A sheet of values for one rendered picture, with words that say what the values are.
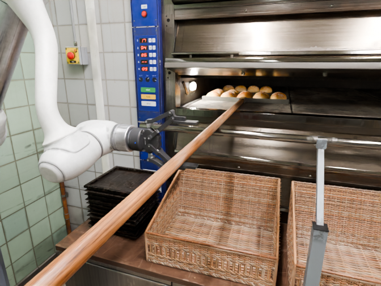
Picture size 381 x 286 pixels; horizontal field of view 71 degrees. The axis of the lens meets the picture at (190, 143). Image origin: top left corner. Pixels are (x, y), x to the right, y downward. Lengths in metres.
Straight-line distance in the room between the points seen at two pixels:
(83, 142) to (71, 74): 1.08
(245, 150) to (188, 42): 0.63
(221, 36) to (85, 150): 0.89
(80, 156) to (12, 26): 0.53
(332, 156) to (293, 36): 0.59
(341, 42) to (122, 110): 1.17
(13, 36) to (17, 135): 0.86
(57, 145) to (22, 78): 1.14
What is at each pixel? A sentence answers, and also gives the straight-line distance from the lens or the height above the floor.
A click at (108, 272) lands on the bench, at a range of 1.41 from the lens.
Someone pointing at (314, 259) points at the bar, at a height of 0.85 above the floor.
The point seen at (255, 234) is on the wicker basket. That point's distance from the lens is 1.46.
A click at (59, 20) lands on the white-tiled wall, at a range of 1.88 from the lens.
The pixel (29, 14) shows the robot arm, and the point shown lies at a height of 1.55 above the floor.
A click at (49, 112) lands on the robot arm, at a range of 0.81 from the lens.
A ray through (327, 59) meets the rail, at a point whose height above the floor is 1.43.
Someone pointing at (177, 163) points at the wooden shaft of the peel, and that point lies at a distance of 0.64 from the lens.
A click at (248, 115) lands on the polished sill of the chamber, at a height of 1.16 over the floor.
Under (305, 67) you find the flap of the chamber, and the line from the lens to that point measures 1.22.
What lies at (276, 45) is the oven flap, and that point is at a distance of 1.36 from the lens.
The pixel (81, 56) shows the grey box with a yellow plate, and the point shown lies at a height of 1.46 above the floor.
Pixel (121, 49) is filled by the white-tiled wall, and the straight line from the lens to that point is 1.62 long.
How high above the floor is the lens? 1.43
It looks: 17 degrees down
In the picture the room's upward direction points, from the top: straight up
